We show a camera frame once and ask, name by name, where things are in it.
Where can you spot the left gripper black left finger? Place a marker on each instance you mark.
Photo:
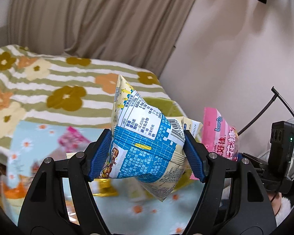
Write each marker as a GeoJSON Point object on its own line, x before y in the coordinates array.
{"type": "Point", "coordinates": [44, 208]}

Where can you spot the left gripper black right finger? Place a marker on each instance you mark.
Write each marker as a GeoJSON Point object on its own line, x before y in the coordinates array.
{"type": "Point", "coordinates": [233, 200]}

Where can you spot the pink Lonely God bag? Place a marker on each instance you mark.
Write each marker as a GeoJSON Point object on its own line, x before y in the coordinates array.
{"type": "Point", "coordinates": [218, 136]}

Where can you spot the blue yellow snack bag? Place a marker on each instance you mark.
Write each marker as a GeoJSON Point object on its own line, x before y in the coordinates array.
{"type": "Point", "coordinates": [145, 144]}

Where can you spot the person's right hand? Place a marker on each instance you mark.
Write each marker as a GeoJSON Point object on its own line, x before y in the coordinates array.
{"type": "Point", "coordinates": [281, 206]}

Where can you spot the gold foil snack bag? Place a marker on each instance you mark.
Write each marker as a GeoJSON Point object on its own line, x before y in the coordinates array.
{"type": "Point", "coordinates": [103, 188]}

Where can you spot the pink strawberry snack bag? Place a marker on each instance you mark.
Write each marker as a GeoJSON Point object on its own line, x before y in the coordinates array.
{"type": "Point", "coordinates": [73, 141]}

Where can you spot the green cardboard box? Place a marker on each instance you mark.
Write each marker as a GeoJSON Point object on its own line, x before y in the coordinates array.
{"type": "Point", "coordinates": [171, 109]}

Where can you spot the floral striped quilt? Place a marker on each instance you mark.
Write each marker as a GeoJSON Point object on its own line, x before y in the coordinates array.
{"type": "Point", "coordinates": [62, 90]}

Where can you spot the beige curtain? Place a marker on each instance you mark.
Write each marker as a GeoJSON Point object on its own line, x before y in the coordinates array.
{"type": "Point", "coordinates": [140, 33]}

